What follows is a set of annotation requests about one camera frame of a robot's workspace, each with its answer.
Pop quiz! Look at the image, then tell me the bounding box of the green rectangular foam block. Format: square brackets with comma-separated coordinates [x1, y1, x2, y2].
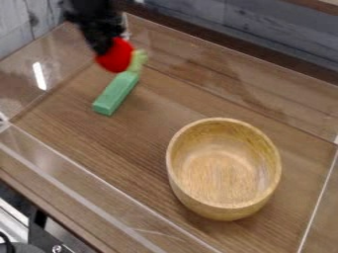
[92, 71, 139, 116]

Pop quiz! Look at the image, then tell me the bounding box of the red plush strawberry toy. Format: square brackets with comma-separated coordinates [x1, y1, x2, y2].
[95, 37, 148, 73]

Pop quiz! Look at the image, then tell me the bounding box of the black metal table bracket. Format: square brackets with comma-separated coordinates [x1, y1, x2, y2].
[28, 208, 77, 253]

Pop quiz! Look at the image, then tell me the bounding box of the light wooden bowl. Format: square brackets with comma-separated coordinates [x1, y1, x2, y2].
[165, 118, 282, 221]

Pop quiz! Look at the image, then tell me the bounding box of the black cable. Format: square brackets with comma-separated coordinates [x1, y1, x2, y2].
[0, 230, 18, 253]

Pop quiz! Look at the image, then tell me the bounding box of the clear acrylic tray enclosure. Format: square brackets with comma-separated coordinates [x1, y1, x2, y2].
[0, 17, 338, 253]

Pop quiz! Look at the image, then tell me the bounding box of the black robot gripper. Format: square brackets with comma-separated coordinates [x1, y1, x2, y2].
[58, 0, 125, 55]

